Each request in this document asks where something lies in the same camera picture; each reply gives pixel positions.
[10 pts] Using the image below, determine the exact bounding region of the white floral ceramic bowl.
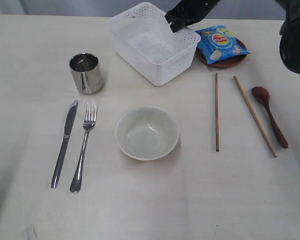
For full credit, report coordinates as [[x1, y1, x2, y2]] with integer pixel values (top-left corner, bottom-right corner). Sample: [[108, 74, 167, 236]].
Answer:
[[114, 106, 180, 161]]

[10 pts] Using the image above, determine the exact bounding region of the white perforated plastic basket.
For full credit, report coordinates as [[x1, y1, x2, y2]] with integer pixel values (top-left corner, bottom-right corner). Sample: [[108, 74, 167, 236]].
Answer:
[[107, 2, 201, 87]]

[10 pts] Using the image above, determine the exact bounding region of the silver table knife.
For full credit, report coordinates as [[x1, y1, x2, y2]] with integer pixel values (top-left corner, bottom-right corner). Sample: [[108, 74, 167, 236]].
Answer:
[[50, 100, 78, 189]]

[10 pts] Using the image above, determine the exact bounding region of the blue Lays chips bag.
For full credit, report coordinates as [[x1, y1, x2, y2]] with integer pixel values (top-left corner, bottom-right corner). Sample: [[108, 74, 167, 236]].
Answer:
[[195, 25, 250, 65]]

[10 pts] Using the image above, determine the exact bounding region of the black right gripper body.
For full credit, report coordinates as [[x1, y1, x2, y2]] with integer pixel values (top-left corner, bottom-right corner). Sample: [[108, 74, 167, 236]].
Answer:
[[174, 0, 220, 19]]

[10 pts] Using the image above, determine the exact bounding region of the light wooden chopstick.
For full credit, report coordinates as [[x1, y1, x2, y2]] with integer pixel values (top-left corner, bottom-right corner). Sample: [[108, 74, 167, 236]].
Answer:
[[233, 75, 277, 158]]

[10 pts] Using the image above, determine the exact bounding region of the dark wooden chopstick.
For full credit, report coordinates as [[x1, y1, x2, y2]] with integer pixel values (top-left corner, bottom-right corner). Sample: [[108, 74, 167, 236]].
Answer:
[[214, 72, 220, 152]]

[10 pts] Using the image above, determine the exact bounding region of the brown wooden plate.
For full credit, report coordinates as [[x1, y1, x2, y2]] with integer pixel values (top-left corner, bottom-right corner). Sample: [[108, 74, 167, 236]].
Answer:
[[196, 48, 247, 69]]

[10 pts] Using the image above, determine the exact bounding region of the silver metal fork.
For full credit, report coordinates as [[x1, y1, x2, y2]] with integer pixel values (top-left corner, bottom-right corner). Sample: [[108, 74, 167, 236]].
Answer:
[[69, 101, 98, 193]]

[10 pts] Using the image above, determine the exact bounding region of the reddish brown wooden spoon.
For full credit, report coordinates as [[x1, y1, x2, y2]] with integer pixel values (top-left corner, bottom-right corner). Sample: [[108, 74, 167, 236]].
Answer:
[[251, 86, 289, 149]]

